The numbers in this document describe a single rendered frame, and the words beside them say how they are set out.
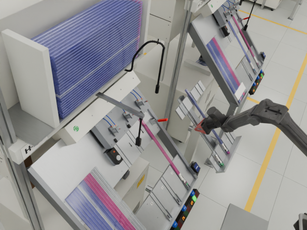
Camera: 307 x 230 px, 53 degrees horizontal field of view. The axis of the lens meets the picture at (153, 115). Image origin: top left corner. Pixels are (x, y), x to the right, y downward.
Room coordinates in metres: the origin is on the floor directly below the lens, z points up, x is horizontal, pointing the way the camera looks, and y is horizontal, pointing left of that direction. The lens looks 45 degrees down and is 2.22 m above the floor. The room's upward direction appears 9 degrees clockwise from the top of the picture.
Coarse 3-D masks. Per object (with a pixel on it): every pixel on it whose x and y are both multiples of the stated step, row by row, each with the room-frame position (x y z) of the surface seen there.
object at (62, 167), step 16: (144, 128) 1.09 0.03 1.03; (64, 144) 0.78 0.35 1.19; (80, 144) 0.82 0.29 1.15; (96, 144) 0.87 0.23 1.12; (128, 144) 0.96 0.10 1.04; (144, 144) 1.02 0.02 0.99; (48, 160) 0.70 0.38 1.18; (64, 160) 0.73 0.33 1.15; (80, 160) 0.77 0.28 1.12; (96, 160) 0.81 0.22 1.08; (128, 160) 0.89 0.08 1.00; (48, 176) 0.64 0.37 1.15; (64, 176) 0.68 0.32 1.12; (80, 176) 0.71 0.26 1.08; (112, 176) 0.79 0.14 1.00; (64, 192) 0.62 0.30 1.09
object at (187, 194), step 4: (196, 180) 1.02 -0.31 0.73; (192, 184) 0.99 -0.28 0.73; (188, 188) 0.97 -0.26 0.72; (192, 188) 0.97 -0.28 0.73; (188, 192) 0.94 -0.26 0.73; (184, 196) 0.91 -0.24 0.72; (188, 196) 0.91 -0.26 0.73; (184, 200) 0.88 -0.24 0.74; (180, 204) 0.86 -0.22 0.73; (180, 208) 0.83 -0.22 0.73; (176, 212) 0.81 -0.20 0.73; (172, 216) 0.78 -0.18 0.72; (176, 216) 0.78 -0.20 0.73; (172, 220) 0.76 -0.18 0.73; (168, 224) 0.74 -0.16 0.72; (172, 224) 0.74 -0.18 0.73; (168, 228) 0.71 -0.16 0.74
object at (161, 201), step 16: (176, 160) 1.06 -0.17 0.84; (176, 176) 0.98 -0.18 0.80; (192, 176) 1.05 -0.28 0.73; (160, 192) 0.86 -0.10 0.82; (176, 192) 0.91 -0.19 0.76; (144, 208) 0.74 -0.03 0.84; (160, 208) 0.79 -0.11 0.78; (176, 208) 0.84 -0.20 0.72; (144, 224) 0.68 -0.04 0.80; (160, 224) 0.72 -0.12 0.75
